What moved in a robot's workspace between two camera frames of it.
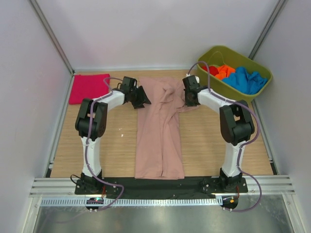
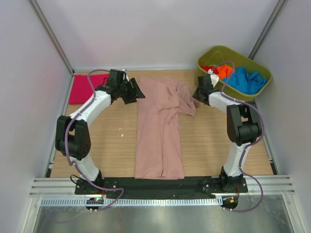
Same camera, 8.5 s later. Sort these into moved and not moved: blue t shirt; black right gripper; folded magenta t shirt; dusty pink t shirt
Moved: black right gripper
Not moved: folded magenta t shirt; blue t shirt; dusty pink t shirt
